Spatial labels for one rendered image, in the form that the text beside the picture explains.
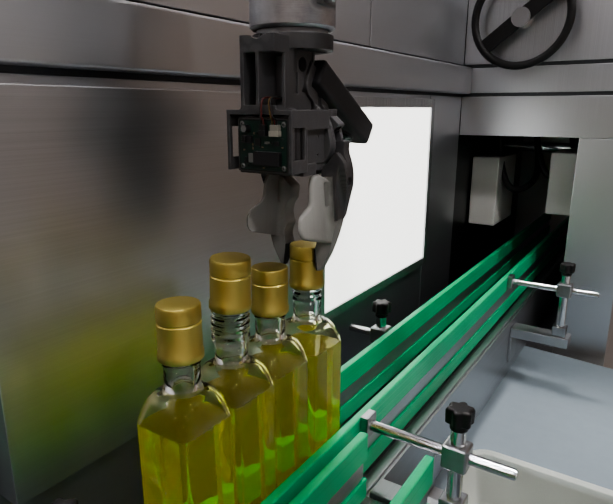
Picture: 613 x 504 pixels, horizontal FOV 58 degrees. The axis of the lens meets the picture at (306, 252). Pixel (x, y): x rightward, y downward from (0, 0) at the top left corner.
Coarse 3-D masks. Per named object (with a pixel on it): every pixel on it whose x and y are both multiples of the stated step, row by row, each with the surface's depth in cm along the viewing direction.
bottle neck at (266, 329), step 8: (256, 320) 51; (264, 320) 50; (272, 320) 50; (280, 320) 51; (256, 328) 51; (264, 328) 50; (272, 328) 50; (280, 328) 51; (256, 336) 51; (264, 336) 51; (272, 336) 51; (280, 336) 51
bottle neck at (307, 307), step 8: (320, 288) 56; (296, 296) 55; (304, 296) 55; (312, 296) 55; (320, 296) 56; (296, 304) 55; (304, 304) 55; (312, 304) 55; (320, 304) 56; (296, 312) 55; (304, 312) 55; (312, 312) 55; (320, 312) 56; (304, 320) 55; (312, 320) 55
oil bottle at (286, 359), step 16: (288, 336) 52; (256, 352) 50; (272, 352) 50; (288, 352) 51; (304, 352) 52; (272, 368) 49; (288, 368) 50; (304, 368) 53; (288, 384) 51; (304, 384) 53; (288, 400) 51; (304, 400) 53; (288, 416) 51; (304, 416) 54; (288, 432) 52; (304, 432) 54; (288, 448) 52; (304, 448) 55; (288, 464) 53
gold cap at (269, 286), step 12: (264, 264) 51; (276, 264) 51; (252, 276) 50; (264, 276) 49; (276, 276) 49; (252, 288) 50; (264, 288) 49; (276, 288) 49; (252, 300) 50; (264, 300) 49; (276, 300) 49; (252, 312) 51; (264, 312) 50; (276, 312) 50
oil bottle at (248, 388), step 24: (216, 384) 45; (240, 384) 45; (264, 384) 47; (240, 408) 45; (264, 408) 48; (240, 432) 45; (264, 432) 48; (240, 456) 46; (264, 456) 49; (240, 480) 46; (264, 480) 49
